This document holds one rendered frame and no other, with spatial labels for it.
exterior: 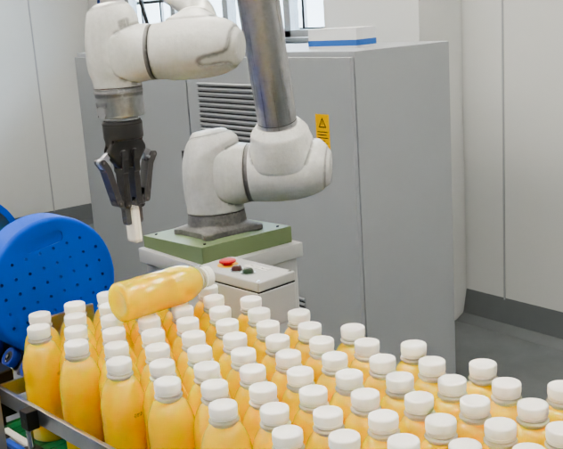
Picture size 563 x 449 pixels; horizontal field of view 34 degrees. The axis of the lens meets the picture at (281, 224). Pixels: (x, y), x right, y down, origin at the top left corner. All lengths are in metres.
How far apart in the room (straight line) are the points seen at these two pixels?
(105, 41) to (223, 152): 0.74
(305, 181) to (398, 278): 1.31
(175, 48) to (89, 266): 0.54
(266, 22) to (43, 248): 0.75
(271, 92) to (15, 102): 5.20
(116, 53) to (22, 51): 5.68
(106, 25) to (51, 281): 0.54
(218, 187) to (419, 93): 1.35
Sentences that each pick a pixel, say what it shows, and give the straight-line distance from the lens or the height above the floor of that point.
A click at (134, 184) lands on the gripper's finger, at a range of 1.76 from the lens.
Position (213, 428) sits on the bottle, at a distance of 1.25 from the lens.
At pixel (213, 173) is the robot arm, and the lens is 2.35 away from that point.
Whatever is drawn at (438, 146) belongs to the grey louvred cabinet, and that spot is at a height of 1.05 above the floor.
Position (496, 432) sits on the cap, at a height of 1.10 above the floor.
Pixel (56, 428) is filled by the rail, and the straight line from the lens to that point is 1.58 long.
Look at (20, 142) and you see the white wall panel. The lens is 7.36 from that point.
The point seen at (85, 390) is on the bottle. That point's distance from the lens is 1.53.
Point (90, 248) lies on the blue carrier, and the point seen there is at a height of 1.15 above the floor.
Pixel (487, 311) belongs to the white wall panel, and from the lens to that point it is 4.71.
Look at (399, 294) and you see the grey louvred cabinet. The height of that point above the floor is 0.51.
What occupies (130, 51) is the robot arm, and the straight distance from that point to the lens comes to 1.67.
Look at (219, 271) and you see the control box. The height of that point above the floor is 1.10.
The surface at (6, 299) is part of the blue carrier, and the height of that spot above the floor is 1.09.
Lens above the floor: 1.61
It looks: 13 degrees down
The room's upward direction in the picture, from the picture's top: 4 degrees counter-clockwise
